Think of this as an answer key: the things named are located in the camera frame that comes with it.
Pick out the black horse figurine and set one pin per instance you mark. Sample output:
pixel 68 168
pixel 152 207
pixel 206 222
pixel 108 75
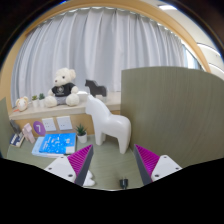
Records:
pixel 96 88

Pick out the white wall socket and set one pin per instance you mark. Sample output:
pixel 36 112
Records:
pixel 64 123
pixel 49 124

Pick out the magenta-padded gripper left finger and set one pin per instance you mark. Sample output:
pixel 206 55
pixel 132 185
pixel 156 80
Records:
pixel 61 166

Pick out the grey horse figurine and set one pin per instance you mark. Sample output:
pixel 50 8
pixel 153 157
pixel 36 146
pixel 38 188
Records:
pixel 15 127

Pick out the light blue book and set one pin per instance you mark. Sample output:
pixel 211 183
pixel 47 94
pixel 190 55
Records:
pixel 36 149

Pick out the pink horse figurine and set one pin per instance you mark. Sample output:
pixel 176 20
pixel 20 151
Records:
pixel 28 134

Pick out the dark blue book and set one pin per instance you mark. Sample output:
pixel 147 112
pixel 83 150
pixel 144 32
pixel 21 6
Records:
pixel 16 140

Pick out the white curtain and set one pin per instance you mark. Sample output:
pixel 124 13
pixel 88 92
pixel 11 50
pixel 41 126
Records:
pixel 106 46

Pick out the green desk divider panel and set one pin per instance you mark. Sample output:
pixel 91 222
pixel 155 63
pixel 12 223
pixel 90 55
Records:
pixel 173 113
pixel 4 130

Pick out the round purple number sign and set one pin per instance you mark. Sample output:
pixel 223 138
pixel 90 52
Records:
pixel 39 128

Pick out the small plant in white pot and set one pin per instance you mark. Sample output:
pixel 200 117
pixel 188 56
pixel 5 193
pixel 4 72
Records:
pixel 82 137

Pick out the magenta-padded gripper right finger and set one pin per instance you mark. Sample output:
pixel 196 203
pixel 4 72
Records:
pixel 163 166

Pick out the cream teddy bear black shirt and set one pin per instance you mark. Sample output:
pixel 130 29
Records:
pixel 62 90

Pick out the tiny plant in white pot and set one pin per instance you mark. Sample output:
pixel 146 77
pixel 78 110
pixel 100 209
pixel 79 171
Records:
pixel 41 102
pixel 34 103

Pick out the small cream plush toy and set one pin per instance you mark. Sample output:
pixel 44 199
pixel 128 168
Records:
pixel 22 104

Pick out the large white horse figurine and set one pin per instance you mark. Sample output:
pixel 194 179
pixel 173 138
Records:
pixel 110 125

